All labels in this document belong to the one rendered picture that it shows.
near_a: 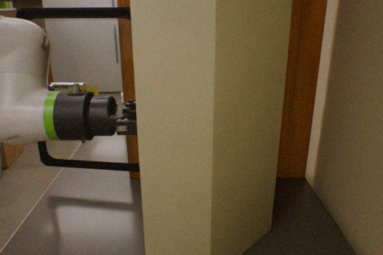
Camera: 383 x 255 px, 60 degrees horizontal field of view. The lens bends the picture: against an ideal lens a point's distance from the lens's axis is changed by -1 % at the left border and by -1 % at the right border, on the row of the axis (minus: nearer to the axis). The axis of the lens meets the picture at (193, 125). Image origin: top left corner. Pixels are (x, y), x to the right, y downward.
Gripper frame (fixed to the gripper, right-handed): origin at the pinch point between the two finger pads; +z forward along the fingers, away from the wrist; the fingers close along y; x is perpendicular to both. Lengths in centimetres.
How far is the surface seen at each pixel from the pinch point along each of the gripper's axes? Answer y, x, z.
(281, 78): -1.2, -7.3, 13.9
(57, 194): 14.8, 26.1, -35.9
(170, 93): -14.1, -8.1, -5.2
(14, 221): 133, 121, -121
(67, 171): 27, 26, -38
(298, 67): 22.9, -4.9, 24.8
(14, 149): 229, 111, -165
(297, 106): 22.9, 5.1, 25.4
